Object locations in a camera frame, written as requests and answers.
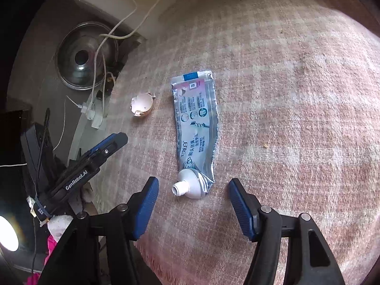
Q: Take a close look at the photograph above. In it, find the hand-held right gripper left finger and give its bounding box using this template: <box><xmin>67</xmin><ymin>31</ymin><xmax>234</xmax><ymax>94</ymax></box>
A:
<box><xmin>38</xmin><ymin>176</ymin><xmax>160</xmax><ymax>285</ymax></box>

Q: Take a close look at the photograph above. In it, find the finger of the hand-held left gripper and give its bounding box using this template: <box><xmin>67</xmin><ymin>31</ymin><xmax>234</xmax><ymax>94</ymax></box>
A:
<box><xmin>79</xmin><ymin>133</ymin><xmax>118</xmax><ymax>159</ymax></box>
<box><xmin>86</xmin><ymin>133</ymin><xmax>129</xmax><ymax>167</ymax></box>

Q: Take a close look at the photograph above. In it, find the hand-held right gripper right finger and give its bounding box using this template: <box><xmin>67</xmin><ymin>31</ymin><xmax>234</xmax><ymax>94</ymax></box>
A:
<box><xmin>228</xmin><ymin>178</ymin><xmax>346</xmax><ymax>285</ymax></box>

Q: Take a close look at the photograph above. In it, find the silver toothpaste tube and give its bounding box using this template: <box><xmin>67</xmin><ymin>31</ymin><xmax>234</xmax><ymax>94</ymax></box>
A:
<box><xmin>170</xmin><ymin>70</ymin><xmax>219</xmax><ymax>199</ymax></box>

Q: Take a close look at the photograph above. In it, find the person's left forearm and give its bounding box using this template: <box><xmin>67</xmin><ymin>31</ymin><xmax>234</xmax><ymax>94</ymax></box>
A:
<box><xmin>25</xmin><ymin>234</ymin><xmax>58</xmax><ymax>285</ymax></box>

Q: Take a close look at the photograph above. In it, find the person's left hand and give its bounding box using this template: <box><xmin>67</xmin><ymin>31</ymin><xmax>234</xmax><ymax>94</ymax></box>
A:
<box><xmin>47</xmin><ymin>213</ymin><xmax>75</xmax><ymax>242</ymax></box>

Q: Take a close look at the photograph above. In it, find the broken eggshell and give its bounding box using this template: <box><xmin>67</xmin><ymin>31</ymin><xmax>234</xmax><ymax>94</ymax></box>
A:
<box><xmin>130</xmin><ymin>93</ymin><xmax>156</xmax><ymax>117</ymax></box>

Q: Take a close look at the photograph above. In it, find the bright round light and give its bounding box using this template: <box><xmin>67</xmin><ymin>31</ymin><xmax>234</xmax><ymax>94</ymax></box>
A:
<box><xmin>0</xmin><ymin>205</ymin><xmax>23</xmax><ymax>274</ymax></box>

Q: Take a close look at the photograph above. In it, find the pink plaid blanket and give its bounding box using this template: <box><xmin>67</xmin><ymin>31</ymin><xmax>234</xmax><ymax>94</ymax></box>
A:
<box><xmin>89</xmin><ymin>0</ymin><xmax>380</xmax><ymax>285</ymax></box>

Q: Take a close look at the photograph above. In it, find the white cable plug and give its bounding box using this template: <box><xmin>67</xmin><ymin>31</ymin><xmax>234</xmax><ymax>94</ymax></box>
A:
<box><xmin>80</xmin><ymin>101</ymin><xmax>103</xmax><ymax>129</ymax></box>

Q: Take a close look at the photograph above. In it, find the thin black cable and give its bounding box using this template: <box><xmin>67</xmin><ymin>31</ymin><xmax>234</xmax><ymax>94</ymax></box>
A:
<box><xmin>31</xmin><ymin>108</ymin><xmax>51</xmax><ymax>276</ymax></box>

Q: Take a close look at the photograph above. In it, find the thick white cable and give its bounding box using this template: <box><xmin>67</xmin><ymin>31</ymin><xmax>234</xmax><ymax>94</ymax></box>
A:
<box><xmin>99</xmin><ymin>0</ymin><xmax>169</xmax><ymax>40</ymax></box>

